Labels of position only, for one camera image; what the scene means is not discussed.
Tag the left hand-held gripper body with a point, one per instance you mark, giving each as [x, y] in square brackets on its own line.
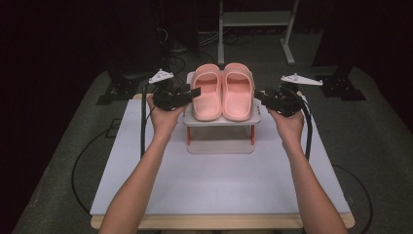
[167, 96]

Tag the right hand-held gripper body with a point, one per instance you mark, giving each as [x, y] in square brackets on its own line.
[287, 99]

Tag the pink foam slipper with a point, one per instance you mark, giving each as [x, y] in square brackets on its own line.
[238, 97]
[207, 97]

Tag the white shoe rack orange posts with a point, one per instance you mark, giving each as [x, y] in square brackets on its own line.
[220, 136]

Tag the person's left hand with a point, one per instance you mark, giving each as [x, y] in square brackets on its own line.
[165, 122]

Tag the person's right hand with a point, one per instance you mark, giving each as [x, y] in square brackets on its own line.
[289, 128]

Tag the black stand base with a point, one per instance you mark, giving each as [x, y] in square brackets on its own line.
[120, 87]
[341, 87]

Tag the white table mat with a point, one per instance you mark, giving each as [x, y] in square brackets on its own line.
[220, 182]

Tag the white metal desk frame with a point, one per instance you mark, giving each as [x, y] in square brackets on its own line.
[256, 19]

